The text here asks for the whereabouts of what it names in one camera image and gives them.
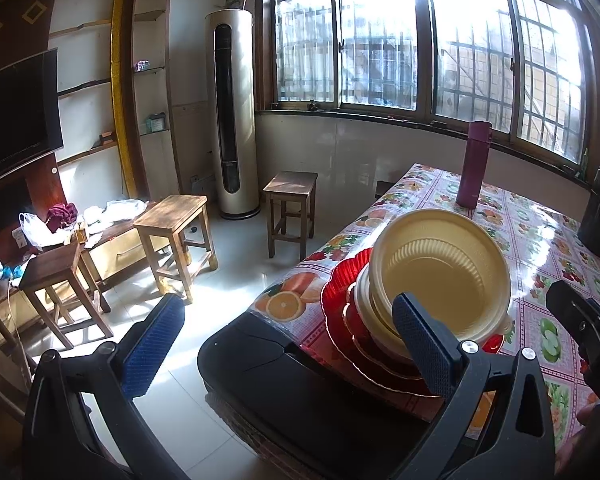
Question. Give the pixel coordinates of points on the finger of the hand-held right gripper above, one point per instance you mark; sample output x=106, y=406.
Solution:
x=580, y=320

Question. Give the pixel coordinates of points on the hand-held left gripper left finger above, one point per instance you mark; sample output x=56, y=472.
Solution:
x=150, y=350

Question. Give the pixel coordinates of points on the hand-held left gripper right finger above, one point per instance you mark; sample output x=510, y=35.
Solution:
x=425, y=347

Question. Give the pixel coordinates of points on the red scalloped plate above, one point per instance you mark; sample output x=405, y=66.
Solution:
x=360, y=332
x=337, y=300

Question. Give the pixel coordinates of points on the fruit print tablecloth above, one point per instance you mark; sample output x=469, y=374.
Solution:
x=530, y=240

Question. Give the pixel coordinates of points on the low wooden tv cabinet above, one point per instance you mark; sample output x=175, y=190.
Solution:
x=115, y=250

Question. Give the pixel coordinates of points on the dark wooden stool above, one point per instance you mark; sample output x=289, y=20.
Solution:
x=50, y=265

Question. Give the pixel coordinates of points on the light wooden stool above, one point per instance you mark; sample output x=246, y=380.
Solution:
x=172, y=215
x=290, y=185

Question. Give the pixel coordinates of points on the heap of white plastic bags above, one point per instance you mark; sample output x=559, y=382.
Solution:
x=120, y=212

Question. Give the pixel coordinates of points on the dark red cloth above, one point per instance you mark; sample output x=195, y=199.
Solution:
x=62, y=214

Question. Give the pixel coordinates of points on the white plastic bag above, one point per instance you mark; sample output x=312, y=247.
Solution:
x=35, y=232

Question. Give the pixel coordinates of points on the pink thermos bottle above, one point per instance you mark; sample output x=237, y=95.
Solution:
x=472, y=165

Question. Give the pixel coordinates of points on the tower air conditioner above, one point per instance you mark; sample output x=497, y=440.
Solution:
x=232, y=110

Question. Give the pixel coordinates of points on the flat screen television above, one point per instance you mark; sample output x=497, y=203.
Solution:
x=15, y=120

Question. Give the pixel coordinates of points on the barred window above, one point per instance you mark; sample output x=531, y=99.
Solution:
x=380, y=35

